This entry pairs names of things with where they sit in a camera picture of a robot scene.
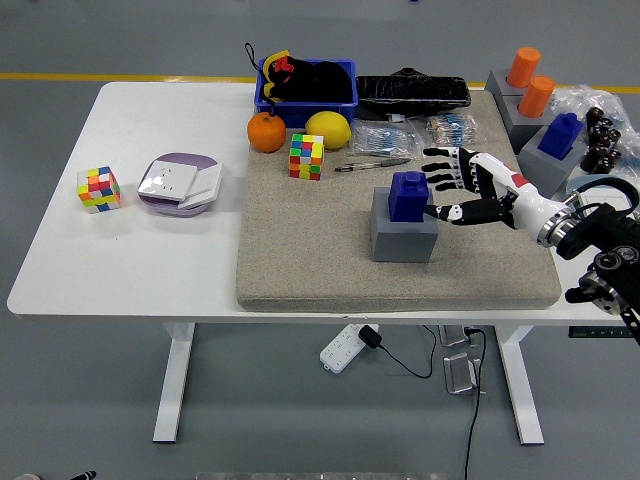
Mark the light blue plate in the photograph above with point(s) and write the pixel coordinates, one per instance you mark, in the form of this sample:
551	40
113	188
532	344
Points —
576	183

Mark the orange fruit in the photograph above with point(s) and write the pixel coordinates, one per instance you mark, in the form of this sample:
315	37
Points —
266	132

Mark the silver black pen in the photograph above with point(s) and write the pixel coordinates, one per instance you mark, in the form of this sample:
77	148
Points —
380	163

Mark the clear crumpled plastic bag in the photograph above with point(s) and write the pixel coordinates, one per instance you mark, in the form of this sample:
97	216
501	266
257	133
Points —
575	97

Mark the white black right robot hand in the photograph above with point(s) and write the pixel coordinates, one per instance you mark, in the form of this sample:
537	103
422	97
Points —
520	200

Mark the grey-brown table mat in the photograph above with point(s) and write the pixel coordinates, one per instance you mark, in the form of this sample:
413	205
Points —
310	250

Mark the white wall switch panel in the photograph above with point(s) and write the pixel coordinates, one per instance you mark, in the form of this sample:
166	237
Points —
207	187
605	197

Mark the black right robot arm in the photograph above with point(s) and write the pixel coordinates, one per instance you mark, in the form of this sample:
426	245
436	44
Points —
600	230

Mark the yellow lemon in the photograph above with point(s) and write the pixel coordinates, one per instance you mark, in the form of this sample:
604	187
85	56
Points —
328	130

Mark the white table leg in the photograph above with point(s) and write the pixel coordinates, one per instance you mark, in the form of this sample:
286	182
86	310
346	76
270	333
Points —
175	390
522	400

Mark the clear bag of resistors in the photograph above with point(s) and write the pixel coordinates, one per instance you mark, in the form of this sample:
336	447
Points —
450	127
380	137

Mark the black table control panel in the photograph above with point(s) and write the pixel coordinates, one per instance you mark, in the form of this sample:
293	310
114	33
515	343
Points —
595	332

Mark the clear metal bracket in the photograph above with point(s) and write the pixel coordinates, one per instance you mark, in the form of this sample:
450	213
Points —
454	336
461	374

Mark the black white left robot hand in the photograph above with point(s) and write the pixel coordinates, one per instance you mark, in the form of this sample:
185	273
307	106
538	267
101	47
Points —
84	475

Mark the dark brown dotted cylinder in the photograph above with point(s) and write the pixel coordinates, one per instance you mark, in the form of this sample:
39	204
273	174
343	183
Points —
595	116
601	151
615	138
590	161
610	164
598	134
606	125

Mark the black plastic-wrapped device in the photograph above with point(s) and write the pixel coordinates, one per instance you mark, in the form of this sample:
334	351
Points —
415	92

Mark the orange cylinder seal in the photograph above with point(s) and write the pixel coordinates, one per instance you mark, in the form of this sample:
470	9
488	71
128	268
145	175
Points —
524	65
536	96

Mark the colourful puzzle cube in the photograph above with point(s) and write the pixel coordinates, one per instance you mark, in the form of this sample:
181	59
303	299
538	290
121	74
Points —
99	190
306	157

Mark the white wall socket panel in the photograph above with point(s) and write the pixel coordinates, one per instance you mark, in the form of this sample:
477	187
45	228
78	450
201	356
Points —
165	182

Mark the small white tag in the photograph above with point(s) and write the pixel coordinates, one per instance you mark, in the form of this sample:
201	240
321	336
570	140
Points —
396	118

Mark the yellow red black object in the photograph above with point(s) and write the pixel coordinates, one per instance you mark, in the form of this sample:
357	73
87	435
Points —
277	65

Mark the black plug adapter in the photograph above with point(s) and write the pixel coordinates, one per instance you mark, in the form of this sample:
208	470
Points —
370	336

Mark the black fabric bundle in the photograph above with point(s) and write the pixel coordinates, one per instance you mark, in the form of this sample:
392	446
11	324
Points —
325	82

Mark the blue square seal stamp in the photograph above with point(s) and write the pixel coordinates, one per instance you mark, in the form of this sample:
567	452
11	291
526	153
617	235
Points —
407	200
561	136

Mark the blue plastic bin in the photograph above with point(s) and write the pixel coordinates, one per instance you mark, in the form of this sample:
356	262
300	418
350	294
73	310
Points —
300	112

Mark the white power strip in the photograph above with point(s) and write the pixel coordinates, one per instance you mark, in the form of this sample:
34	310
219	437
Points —
340	350

